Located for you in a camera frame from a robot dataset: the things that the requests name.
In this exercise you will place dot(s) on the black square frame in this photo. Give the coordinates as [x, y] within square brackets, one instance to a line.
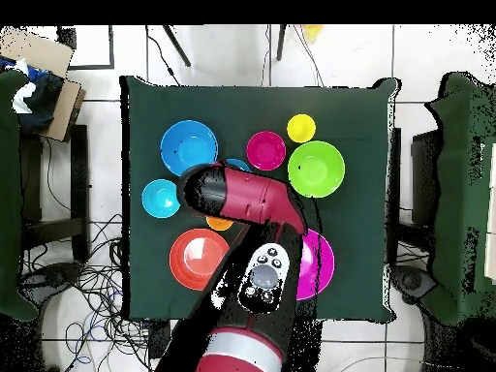
[111, 46]

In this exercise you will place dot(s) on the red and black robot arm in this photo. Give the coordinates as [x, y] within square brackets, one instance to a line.
[252, 193]

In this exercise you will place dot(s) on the small turquoise bowl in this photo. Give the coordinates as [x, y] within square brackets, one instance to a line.
[161, 198]

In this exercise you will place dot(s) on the ribbed blue bowl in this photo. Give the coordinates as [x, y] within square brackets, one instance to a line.
[240, 164]

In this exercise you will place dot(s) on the green cloth side table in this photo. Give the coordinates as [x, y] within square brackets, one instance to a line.
[453, 193]
[7, 174]

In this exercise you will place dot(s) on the large blue bowl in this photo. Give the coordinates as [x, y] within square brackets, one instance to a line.
[189, 149]

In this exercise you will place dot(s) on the black power brick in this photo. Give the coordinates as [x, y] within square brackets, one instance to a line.
[159, 341]

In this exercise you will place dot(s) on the green bowl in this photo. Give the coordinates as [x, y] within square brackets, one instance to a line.
[316, 169]

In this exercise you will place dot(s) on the orange cup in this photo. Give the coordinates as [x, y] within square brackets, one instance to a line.
[219, 224]

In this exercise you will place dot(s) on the orange-red bowl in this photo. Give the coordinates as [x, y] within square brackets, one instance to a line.
[193, 255]

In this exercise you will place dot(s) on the cardboard box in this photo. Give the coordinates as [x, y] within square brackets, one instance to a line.
[66, 108]

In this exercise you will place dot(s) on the black pedestal foot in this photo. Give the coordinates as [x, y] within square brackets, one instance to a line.
[410, 281]
[54, 275]

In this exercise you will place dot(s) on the yellow object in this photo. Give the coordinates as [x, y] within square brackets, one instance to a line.
[312, 31]

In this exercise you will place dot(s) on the small red bowl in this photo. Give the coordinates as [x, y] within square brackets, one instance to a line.
[266, 150]

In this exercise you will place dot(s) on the yellow cup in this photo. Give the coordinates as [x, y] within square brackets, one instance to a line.
[301, 128]

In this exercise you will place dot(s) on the large pink bowl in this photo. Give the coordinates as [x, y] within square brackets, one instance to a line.
[323, 263]

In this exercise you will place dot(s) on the dark green table cloth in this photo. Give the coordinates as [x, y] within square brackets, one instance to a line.
[248, 108]

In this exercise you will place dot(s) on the black stool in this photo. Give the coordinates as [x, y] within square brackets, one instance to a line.
[79, 174]

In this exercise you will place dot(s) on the black tripod leg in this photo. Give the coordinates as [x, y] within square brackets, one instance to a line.
[176, 44]
[281, 42]

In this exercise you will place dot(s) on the bundle of clothes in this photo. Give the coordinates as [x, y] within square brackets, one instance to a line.
[38, 97]

